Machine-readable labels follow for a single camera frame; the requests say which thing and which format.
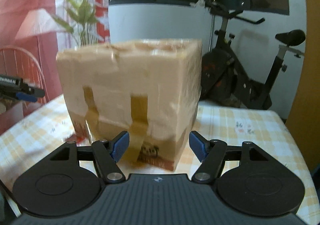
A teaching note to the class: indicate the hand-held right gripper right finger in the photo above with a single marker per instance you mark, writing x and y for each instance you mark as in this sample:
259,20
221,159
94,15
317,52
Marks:
197,144

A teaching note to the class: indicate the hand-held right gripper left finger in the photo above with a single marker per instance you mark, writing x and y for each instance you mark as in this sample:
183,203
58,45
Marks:
120,146

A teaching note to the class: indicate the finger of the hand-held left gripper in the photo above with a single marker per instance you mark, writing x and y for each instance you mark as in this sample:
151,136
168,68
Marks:
26,98
35,91

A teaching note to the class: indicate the brown paper panda bag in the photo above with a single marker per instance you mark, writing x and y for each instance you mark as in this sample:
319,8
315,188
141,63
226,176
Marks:
125,72

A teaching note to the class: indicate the black exercise bike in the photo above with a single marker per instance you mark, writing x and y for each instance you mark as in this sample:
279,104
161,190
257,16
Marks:
232,79

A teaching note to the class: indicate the thin metal pole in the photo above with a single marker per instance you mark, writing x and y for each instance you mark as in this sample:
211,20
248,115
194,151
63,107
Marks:
212,32

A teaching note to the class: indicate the crumpled white cloth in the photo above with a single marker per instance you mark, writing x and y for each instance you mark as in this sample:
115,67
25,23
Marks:
202,2

